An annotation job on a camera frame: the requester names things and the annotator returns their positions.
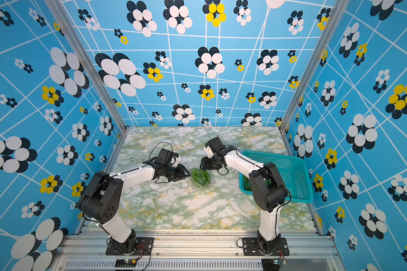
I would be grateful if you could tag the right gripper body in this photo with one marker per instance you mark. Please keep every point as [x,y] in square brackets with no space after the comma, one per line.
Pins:
[210,164]

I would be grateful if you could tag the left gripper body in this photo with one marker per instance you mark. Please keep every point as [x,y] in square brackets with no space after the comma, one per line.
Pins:
[177,173]

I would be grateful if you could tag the teal plastic basket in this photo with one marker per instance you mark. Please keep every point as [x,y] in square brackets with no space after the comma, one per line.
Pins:
[293,172]

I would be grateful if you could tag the green pepper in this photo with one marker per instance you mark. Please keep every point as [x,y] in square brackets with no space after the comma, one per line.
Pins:
[247,184]

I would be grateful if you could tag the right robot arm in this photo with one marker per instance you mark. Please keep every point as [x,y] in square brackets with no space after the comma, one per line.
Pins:
[268,189]

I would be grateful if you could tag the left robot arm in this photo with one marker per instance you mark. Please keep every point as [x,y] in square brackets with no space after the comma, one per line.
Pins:
[102,197]

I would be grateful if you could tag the left circuit board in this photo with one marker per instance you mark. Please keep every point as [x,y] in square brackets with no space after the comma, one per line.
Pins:
[126,263]

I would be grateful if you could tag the circuit board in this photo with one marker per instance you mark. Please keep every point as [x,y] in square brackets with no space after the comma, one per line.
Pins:
[273,264]
[126,263]

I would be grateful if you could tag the right circuit board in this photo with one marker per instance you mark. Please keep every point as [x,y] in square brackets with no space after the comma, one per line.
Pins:
[273,264]

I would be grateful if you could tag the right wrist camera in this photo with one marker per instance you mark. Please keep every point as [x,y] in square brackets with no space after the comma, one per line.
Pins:
[209,152]

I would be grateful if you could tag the aluminium front rail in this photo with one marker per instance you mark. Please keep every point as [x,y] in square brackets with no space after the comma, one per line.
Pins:
[198,250]

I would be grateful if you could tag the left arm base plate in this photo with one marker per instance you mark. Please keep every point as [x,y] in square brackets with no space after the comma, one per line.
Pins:
[135,247]

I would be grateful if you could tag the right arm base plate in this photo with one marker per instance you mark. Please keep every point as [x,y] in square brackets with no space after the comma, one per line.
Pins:
[259,247]

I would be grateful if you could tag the left frame post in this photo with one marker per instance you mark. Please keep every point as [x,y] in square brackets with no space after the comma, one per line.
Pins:
[74,40]

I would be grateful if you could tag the frame post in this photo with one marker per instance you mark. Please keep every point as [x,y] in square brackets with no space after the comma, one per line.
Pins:
[74,40]
[321,46]

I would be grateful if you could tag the right frame post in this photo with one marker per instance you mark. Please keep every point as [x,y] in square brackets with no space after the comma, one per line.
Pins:
[321,46]

